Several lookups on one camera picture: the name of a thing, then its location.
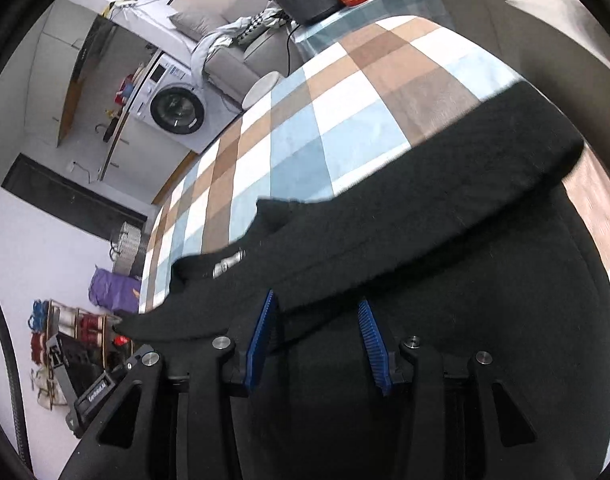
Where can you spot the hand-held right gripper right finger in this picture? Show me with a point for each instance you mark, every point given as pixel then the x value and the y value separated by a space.
pixel 372 350

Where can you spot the dark door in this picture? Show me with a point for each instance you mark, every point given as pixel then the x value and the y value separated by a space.
pixel 70 195

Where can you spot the white round stool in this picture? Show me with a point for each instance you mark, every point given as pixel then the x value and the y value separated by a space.
pixel 262 90

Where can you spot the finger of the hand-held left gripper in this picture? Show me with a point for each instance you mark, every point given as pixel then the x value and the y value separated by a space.
pixel 72 365

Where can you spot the light grey garment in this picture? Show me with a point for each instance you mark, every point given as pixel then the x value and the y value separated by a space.
pixel 212 45

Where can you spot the purple bag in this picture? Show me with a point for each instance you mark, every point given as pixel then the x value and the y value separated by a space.
pixel 112 292

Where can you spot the checkered blanket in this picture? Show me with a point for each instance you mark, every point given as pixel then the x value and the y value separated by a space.
pixel 345 110

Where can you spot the grey sofa cushion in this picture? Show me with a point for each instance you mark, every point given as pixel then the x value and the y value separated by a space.
pixel 200 25

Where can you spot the black and white checked pillow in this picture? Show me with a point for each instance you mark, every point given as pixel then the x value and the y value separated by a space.
pixel 260 25

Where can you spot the collection of sneakers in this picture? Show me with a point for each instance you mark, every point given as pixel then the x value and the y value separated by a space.
pixel 40 340

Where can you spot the black knit sweater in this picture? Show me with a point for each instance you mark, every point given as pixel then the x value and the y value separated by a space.
pixel 435 260

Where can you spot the white upper kitchen cabinets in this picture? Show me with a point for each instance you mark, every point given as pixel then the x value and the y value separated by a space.
pixel 45 80

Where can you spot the white kitchen counter cabinet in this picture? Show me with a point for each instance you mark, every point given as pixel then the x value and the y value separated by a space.
pixel 120 130

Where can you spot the grey woven basket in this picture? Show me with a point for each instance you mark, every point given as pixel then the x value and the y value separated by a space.
pixel 127 250

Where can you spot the grey sofa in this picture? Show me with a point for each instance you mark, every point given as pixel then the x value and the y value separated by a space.
pixel 235 65

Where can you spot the white washing machine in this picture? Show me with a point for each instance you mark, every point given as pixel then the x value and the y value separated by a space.
pixel 177 107

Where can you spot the wooden shoe rack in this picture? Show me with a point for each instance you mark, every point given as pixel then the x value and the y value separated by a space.
pixel 92 327

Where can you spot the black range hood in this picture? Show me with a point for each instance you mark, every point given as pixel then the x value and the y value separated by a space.
pixel 92 55

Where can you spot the teal covered table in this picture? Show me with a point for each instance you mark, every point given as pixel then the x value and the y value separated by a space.
pixel 385 15

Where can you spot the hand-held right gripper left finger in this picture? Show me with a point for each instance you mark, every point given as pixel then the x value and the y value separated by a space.
pixel 262 340

